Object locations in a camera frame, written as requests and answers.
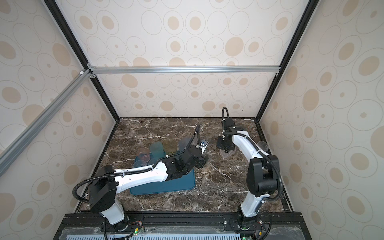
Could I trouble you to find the clear cup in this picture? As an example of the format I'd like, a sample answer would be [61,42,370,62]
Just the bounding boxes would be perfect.
[133,160,148,168]
[220,149,236,159]
[257,141,269,152]

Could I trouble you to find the teal plastic tray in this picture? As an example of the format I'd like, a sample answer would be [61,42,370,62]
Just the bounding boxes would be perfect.
[130,170,196,196]

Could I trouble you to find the green textured plastic cup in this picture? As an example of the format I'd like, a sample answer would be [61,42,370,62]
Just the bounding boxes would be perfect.
[150,142,164,159]

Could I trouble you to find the blue textured plastic cup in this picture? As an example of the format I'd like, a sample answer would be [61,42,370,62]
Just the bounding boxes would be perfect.
[179,137,193,151]

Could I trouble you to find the yellow plastic cup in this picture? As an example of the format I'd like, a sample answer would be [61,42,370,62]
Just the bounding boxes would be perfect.
[163,138,178,155]

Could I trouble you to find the pink plastic cup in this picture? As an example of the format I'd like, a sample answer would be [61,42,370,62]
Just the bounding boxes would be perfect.
[137,148,151,162]

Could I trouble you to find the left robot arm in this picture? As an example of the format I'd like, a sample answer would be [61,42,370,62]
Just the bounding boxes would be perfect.
[72,125,208,225]

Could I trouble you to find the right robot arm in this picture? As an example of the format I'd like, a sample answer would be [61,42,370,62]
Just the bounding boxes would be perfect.
[217,107,283,219]

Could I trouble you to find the horizontal aluminium rail back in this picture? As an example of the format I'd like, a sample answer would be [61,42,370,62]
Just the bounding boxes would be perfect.
[90,65,280,74]

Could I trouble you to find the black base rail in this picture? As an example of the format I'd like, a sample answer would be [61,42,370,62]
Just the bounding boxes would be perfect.
[54,212,311,240]

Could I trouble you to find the black frame post right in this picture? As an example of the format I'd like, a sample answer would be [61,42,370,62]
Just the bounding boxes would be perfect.
[255,0,319,123]

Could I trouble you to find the black frame post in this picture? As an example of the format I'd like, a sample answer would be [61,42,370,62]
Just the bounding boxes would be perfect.
[44,0,120,122]
[255,0,319,123]

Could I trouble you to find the diagonal aluminium rail left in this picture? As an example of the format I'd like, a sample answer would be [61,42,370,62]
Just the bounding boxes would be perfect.
[1,70,91,175]

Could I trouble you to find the black frame post left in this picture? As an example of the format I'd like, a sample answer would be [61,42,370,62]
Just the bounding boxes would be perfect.
[44,0,120,122]

